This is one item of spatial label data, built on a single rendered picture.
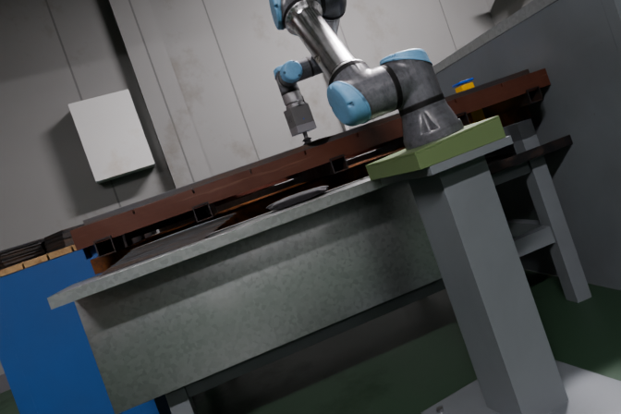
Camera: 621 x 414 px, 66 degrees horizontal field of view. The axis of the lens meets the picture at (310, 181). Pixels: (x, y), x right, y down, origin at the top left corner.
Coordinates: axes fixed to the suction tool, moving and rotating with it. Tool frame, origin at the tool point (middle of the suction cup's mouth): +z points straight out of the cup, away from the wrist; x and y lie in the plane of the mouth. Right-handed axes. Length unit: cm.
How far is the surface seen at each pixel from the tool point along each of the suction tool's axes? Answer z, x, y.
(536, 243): 61, 46, -48
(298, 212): 20, 49, 36
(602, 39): 3, 83, -60
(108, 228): 7, 15, 79
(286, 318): 49, 30, 42
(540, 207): 50, 46, -56
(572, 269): 74, 50, -57
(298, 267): 37, 33, 34
